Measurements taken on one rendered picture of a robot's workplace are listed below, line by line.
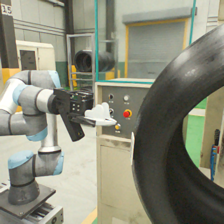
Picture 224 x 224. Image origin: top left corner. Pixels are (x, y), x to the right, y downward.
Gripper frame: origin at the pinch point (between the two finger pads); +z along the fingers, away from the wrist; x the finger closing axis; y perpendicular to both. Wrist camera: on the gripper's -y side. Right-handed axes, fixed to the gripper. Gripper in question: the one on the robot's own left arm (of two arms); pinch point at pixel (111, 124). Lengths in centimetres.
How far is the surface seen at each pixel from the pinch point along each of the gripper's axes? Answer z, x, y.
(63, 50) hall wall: -726, 917, -3
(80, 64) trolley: -240, 351, -16
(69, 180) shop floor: -101, 129, -134
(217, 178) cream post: 32.6, 28.8, -21.1
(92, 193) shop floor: -63, 118, -130
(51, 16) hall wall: -748, 848, 148
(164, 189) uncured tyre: 18.5, -13.0, -5.5
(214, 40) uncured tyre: 20.7, -10.1, 23.0
